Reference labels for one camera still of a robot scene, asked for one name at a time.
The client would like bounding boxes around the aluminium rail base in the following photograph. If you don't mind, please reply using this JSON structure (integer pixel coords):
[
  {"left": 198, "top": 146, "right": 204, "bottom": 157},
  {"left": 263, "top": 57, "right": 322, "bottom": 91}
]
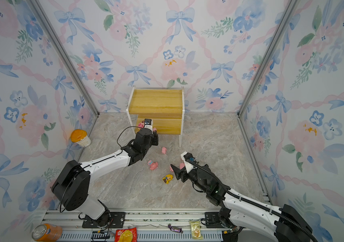
[{"left": 38, "top": 208, "right": 293, "bottom": 242}]

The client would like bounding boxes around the green snack packet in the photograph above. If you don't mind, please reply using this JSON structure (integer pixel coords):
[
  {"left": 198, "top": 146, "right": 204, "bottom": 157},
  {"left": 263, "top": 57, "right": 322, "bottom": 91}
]
[{"left": 190, "top": 221, "right": 204, "bottom": 240}]

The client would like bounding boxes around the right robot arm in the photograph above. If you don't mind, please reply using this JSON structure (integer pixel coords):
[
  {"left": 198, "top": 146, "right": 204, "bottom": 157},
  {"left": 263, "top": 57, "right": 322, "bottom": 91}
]
[{"left": 171, "top": 165, "right": 317, "bottom": 242}]

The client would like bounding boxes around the orange soda can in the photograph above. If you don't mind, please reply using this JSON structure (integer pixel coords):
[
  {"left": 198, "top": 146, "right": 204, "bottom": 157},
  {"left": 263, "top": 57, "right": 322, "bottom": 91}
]
[{"left": 32, "top": 223, "right": 63, "bottom": 242}]

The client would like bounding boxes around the pink toy with blue bow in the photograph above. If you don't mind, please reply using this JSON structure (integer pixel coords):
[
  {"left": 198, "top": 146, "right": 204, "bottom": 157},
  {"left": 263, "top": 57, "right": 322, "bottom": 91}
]
[{"left": 147, "top": 160, "right": 159, "bottom": 170}]

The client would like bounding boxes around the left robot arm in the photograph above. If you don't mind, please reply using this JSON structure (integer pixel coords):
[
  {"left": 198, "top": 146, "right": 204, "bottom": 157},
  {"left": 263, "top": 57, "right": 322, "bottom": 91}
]
[{"left": 51, "top": 128, "right": 159, "bottom": 228}]

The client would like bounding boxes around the purple wrapped candy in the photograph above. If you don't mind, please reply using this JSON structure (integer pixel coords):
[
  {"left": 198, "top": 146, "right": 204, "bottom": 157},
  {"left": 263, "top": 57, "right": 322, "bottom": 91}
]
[{"left": 168, "top": 224, "right": 183, "bottom": 234}]

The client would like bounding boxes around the red snack packet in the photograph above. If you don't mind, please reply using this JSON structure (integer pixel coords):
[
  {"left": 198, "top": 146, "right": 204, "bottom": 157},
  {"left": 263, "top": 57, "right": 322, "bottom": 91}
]
[{"left": 115, "top": 227, "right": 137, "bottom": 242}]

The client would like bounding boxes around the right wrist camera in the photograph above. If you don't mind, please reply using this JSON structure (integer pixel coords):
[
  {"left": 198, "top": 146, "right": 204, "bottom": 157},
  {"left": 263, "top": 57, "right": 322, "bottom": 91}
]
[{"left": 181, "top": 152, "right": 197, "bottom": 173}]

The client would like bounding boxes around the pink bear toy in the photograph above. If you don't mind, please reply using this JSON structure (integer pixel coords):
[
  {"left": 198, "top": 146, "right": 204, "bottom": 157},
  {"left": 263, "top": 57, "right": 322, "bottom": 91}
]
[{"left": 138, "top": 122, "right": 144, "bottom": 129}]

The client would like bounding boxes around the wooden two-tier shelf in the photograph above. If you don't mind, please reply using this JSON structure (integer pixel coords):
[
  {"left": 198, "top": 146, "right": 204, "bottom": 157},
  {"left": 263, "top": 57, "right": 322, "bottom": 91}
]
[{"left": 126, "top": 87, "right": 185, "bottom": 146}]

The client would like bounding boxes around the yellow bear toy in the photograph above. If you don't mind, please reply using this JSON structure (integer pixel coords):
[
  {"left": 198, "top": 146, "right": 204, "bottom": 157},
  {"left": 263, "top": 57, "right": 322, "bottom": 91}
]
[{"left": 163, "top": 174, "right": 174, "bottom": 184}]

